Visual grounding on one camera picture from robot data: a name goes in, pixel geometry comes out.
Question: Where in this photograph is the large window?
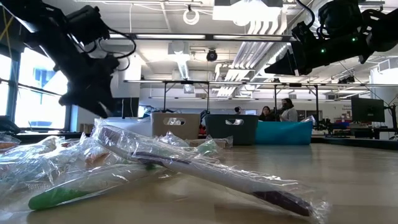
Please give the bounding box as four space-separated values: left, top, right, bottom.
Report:
0 46 74 130

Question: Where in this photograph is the pile of packaged toothbrushes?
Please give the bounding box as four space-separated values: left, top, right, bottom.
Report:
14 131 398 151

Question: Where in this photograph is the black monitor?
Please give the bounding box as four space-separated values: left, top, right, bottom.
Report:
351 97 386 123
111 96 140 119

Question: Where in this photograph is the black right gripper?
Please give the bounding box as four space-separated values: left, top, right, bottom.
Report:
264 34 374 77

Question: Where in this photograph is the dark grey plastic bin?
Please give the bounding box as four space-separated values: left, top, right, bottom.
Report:
204 114 259 146

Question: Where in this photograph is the purple toothbrush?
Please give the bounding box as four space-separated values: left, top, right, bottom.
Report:
91 121 330 218

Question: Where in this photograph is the black metal rig frame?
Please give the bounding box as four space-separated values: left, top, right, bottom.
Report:
124 79 321 123

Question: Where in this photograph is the light grey plastic bin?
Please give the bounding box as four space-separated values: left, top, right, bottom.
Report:
150 112 201 141

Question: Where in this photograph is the white cable coil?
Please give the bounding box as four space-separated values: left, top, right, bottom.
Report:
182 8 200 26

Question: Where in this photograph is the white plastic bin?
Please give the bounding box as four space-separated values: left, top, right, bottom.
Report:
95 117 154 138

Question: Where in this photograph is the teal plastic bin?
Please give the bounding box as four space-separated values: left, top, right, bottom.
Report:
254 120 313 146

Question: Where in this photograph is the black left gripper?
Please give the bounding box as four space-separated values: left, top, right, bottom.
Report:
55 55 121 119

